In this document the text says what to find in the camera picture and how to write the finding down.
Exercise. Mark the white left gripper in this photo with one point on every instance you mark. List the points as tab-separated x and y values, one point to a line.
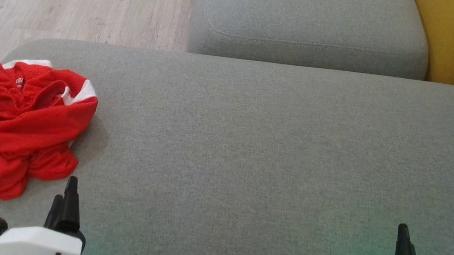
34	243

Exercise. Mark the red and white sports shirt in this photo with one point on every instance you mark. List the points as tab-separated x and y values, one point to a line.
23	119

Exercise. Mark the large grey sofa seat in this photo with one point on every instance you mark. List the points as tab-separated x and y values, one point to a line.
251	150

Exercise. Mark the grey sofa seat cushion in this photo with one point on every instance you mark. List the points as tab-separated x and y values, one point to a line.
303	14

